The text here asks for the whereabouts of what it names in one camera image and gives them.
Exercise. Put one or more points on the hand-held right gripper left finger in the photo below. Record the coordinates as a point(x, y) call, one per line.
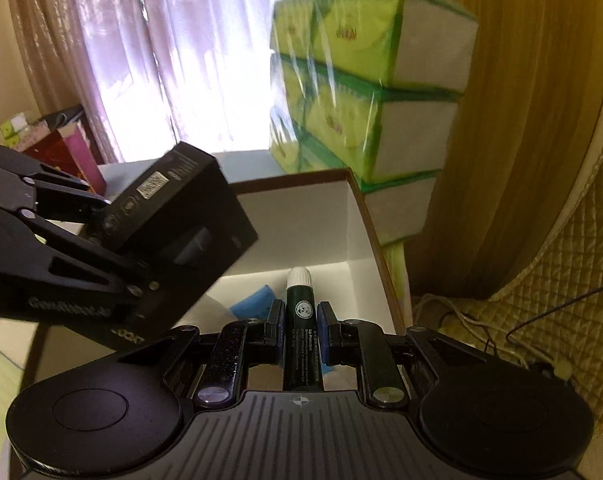
point(280, 330)

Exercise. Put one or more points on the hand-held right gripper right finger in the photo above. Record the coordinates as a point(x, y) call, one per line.
point(323, 330)

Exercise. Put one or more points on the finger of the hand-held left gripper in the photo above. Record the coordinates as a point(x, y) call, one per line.
point(96, 265)
point(63, 187)

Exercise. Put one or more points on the dark green tube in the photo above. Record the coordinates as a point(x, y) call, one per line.
point(301, 325)

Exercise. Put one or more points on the blue tube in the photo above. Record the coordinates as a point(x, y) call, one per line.
point(254, 302)

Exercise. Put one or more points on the black cardboard box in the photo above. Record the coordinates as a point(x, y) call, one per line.
point(181, 220)

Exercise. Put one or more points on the brown storage box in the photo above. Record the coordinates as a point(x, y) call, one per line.
point(291, 220)

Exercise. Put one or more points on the pink box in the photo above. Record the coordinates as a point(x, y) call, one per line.
point(83, 160)

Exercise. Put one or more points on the dark paper bag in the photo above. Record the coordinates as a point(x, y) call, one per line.
point(61, 117)

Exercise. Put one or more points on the green tissue box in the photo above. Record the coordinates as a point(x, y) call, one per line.
point(15, 130)

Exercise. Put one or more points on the brown curtain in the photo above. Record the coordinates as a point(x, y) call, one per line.
point(46, 35)

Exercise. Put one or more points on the sheer pale curtain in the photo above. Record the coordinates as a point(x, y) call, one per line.
point(206, 50)

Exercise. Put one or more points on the stack of green tissue packs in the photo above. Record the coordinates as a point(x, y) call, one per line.
point(361, 110)

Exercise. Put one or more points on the golden curtain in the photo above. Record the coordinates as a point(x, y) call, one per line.
point(531, 110)

